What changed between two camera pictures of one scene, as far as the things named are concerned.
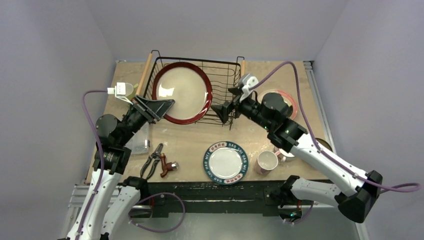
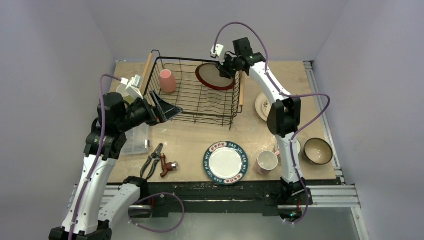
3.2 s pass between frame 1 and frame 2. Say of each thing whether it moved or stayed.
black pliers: stayed
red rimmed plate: moved
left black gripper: stayed
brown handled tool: stayed
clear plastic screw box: stayed
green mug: moved
